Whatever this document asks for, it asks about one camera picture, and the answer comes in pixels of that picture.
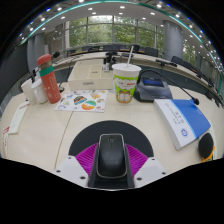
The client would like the plain white paper cup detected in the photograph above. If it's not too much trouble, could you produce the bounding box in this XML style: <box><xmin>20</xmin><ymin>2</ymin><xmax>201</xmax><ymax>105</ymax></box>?
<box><xmin>20</xmin><ymin>78</ymin><xmax>37</xmax><ymax>106</ymax></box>

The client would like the white cardboard box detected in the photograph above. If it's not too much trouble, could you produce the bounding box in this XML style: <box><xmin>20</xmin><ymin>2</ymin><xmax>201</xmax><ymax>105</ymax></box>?
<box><xmin>67</xmin><ymin>59</ymin><xmax>116</xmax><ymax>92</ymax></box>

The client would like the black gooseneck microphone console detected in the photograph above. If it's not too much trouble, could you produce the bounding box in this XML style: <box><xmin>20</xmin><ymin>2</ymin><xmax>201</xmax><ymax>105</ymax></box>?
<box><xmin>133</xmin><ymin>68</ymin><xmax>200</xmax><ymax>106</ymax></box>

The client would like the group of dark office chairs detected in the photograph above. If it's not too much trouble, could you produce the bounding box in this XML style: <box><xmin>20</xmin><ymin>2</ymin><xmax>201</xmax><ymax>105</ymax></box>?
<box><xmin>66</xmin><ymin>44</ymin><xmax>214</xmax><ymax>78</ymax></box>

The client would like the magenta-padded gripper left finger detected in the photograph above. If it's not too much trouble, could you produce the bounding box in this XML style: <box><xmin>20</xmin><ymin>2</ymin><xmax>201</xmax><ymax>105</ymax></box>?
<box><xmin>53</xmin><ymin>142</ymin><xmax>99</xmax><ymax>189</ymax></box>

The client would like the red bottle with green band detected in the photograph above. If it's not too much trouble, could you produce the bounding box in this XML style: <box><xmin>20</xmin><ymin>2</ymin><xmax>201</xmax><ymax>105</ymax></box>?
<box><xmin>36</xmin><ymin>53</ymin><xmax>62</xmax><ymax>105</ymax></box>

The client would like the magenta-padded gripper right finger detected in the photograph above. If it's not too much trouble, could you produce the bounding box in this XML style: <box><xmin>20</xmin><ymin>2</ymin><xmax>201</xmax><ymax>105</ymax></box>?
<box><xmin>125</xmin><ymin>143</ymin><xmax>168</xmax><ymax>189</ymax></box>

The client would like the printed paper cup with straw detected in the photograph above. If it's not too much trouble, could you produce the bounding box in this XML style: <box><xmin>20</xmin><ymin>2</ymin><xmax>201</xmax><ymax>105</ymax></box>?
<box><xmin>111</xmin><ymin>45</ymin><xmax>142</xmax><ymax>105</ymax></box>

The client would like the colourful sticker sheet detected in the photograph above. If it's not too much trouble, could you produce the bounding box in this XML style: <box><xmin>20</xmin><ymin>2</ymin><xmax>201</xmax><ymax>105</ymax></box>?
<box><xmin>54</xmin><ymin>89</ymin><xmax>109</xmax><ymax>113</ymax></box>

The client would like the black computer mouse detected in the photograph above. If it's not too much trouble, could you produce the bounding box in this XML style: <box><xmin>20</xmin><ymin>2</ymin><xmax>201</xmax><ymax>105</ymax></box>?
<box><xmin>95</xmin><ymin>133</ymin><xmax>129</xmax><ymax>180</ymax></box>

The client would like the white lidded cup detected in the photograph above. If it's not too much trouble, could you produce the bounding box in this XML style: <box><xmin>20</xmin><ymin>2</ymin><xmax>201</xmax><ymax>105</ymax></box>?
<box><xmin>30</xmin><ymin>78</ymin><xmax>49</xmax><ymax>105</ymax></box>

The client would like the black mouse pad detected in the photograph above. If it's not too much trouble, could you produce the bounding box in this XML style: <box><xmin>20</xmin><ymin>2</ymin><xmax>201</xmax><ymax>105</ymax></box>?
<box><xmin>68</xmin><ymin>120</ymin><xmax>155</xmax><ymax>158</ymax></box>

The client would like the long curved conference desk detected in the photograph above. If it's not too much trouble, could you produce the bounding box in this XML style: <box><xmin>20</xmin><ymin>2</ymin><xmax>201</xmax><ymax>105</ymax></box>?
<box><xmin>53</xmin><ymin>51</ymin><xmax>223</xmax><ymax>101</ymax></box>

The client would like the white leaflet with red heading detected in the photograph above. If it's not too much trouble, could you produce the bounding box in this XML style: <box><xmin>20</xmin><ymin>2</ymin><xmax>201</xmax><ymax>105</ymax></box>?
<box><xmin>8</xmin><ymin>101</ymin><xmax>30</xmax><ymax>135</ymax></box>

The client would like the blue and white book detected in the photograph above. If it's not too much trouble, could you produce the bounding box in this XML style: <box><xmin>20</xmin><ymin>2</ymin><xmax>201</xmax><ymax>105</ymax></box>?
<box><xmin>153</xmin><ymin>98</ymin><xmax>212</xmax><ymax>151</ymax></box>

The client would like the group of round ceiling lights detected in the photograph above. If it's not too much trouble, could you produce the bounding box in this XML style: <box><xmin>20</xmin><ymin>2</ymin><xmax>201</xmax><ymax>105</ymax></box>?
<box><xmin>18</xmin><ymin>0</ymin><xmax>218</xmax><ymax>48</ymax></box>

